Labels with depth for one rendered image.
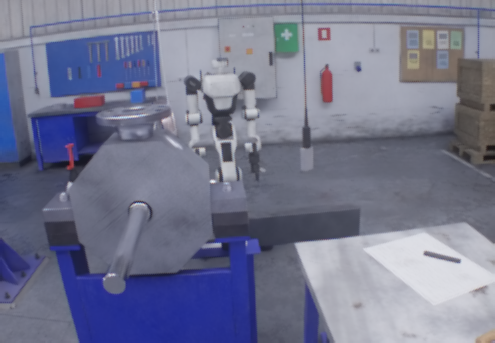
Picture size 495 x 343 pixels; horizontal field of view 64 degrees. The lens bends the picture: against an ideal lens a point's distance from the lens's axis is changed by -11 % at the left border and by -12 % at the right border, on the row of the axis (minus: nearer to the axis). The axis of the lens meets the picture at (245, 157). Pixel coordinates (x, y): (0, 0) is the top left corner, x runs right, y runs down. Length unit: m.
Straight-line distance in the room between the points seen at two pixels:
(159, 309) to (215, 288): 0.24
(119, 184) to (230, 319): 0.67
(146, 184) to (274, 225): 0.71
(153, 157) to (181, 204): 0.18
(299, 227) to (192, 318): 0.63
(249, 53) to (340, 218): 4.57
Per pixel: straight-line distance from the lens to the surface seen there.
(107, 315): 1.77
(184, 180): 1.45
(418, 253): 1.65
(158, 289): 1.66
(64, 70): 7.03
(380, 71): 7.09
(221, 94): 3.26
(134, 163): 1.45
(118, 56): 6.76
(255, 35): 6.33
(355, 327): 1.25
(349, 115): 7.02
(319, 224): 1.99
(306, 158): 2.41
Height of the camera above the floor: 1.63
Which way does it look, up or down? 15 degrees down
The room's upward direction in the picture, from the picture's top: 3 degrees counter-clockwise
